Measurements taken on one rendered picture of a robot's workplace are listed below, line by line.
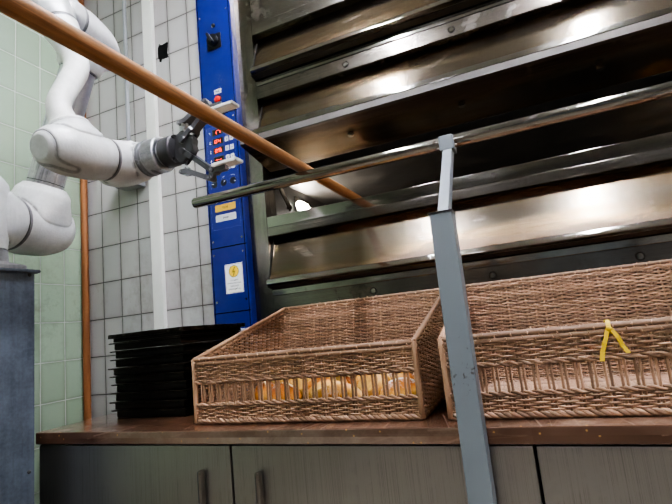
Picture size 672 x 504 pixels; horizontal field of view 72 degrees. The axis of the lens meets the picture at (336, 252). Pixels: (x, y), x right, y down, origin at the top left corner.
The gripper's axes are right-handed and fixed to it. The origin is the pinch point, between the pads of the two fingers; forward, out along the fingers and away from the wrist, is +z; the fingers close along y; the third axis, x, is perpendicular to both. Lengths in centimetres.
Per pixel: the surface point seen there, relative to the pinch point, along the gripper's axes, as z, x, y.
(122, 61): 8.2, 38.5, 4.9
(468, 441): 44, 4, 66
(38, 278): -116, -32, 17
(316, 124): 2.7, -40.7, -16.5
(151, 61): -74, -52, -70
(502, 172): 53, -56, 7
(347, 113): 13.5, -40.3, -16.9
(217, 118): 7.9, 16.3, 5.1
